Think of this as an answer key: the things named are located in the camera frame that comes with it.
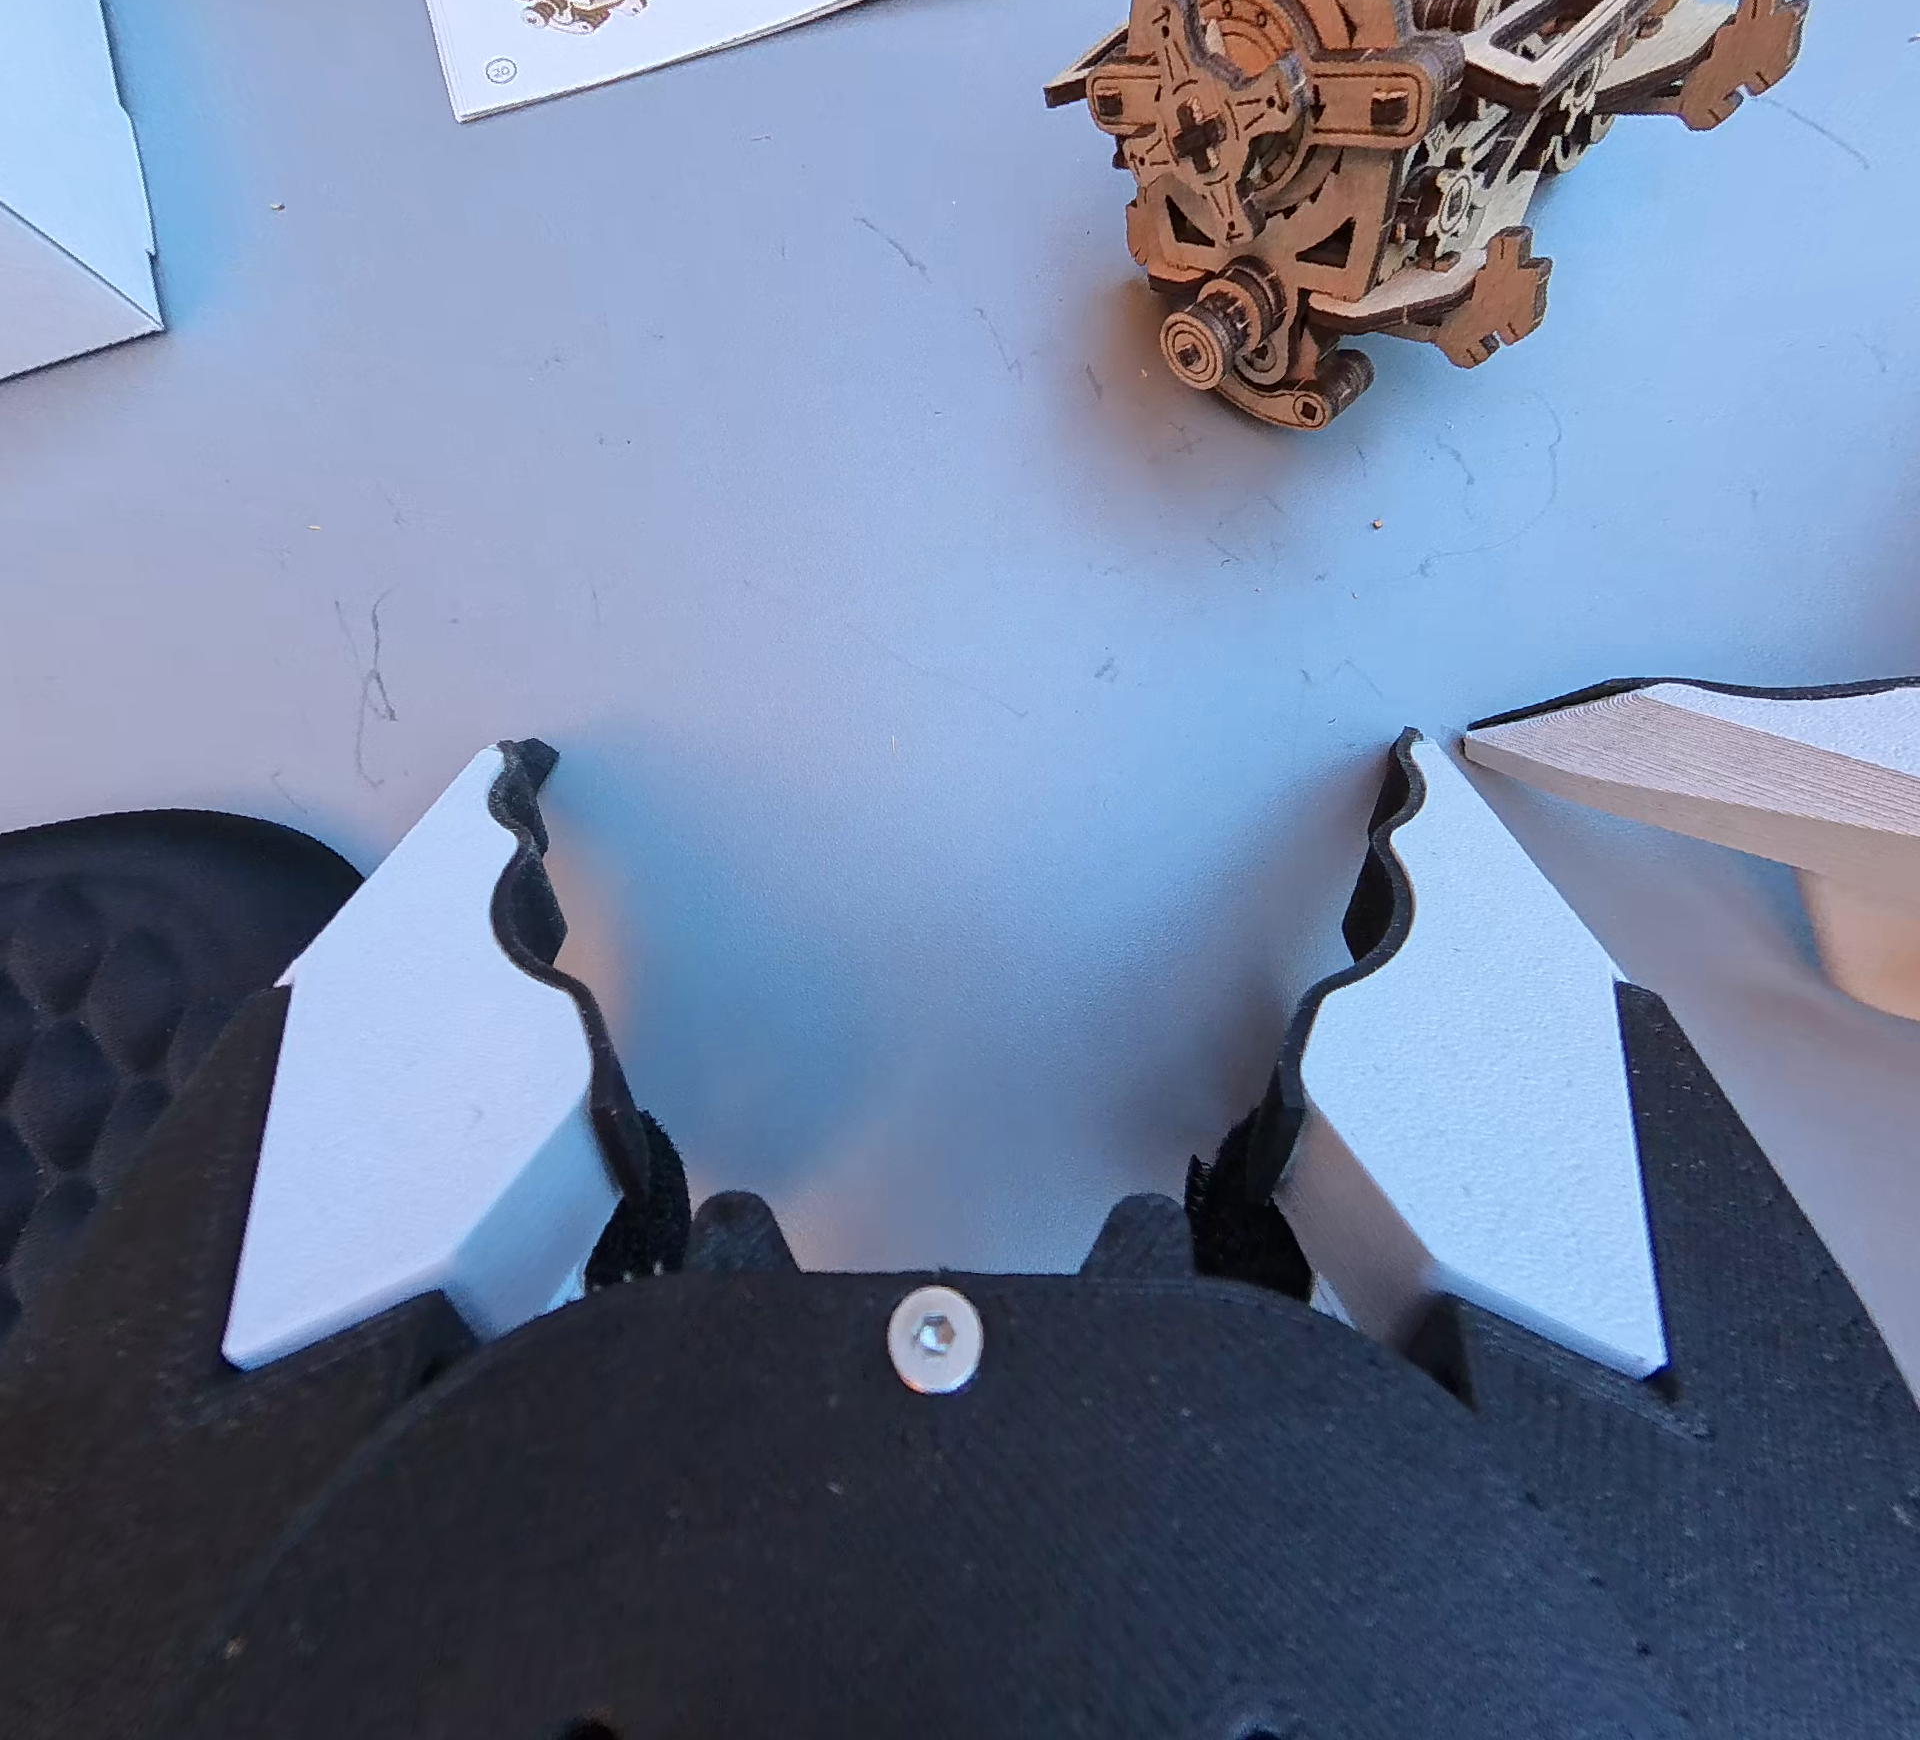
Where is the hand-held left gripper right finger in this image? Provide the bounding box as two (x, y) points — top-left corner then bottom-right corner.
(1188, 723), (1673, 1382)

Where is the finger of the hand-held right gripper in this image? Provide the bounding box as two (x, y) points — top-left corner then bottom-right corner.
(1459, 675), (1920, 1022)

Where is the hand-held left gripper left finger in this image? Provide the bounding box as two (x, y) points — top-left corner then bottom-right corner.
(222, 738), (696, 1373)

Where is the wooden mechanical model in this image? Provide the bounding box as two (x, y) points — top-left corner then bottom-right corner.
(1045, 0), (1813, 434)

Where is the black honeycomb chair armrest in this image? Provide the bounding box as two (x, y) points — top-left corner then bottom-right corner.
(0, 809), (366, 1336)

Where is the white cardboard tray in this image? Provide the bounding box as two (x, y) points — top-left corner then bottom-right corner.
(0, 0), (164, 384)

